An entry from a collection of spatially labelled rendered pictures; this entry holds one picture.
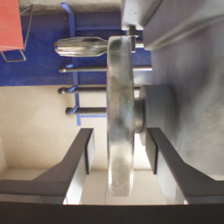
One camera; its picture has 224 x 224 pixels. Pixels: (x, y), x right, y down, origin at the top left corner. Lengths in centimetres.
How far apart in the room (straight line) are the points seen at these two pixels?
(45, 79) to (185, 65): 343
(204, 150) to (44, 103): 354
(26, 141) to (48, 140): 54
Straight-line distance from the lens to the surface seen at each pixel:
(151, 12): 28
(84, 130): 15
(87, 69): 290
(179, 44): 21
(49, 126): 377
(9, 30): 208
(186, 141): 18
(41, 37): 359
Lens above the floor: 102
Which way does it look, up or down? 16 degrees up
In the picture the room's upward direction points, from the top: 179 degrees clockwise
